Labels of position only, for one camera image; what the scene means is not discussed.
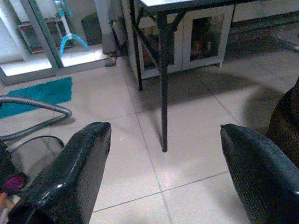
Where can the grey sliding door frame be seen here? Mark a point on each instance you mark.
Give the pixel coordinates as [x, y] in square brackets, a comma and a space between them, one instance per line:
[44, 44]

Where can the dark grey bin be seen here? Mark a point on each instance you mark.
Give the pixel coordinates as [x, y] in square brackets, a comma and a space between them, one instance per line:
[91, 30]

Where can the teal shaggy floor mat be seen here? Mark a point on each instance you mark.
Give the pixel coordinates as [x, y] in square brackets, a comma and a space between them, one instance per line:
[42, 94]

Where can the white glass-door cabinet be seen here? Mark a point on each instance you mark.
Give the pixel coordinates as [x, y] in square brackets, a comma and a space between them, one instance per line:
[205, 39]

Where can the black metal folding table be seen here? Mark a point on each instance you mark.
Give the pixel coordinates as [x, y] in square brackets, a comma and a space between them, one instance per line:
[164, 70]

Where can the dark brown pillow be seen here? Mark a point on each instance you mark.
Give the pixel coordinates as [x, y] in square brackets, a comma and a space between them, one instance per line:
[286, 126]

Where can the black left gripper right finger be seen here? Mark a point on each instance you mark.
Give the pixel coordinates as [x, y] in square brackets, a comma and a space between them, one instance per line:
[261, 177]

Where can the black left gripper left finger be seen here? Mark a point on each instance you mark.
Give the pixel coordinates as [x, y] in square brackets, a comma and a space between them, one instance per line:
[70, 177]

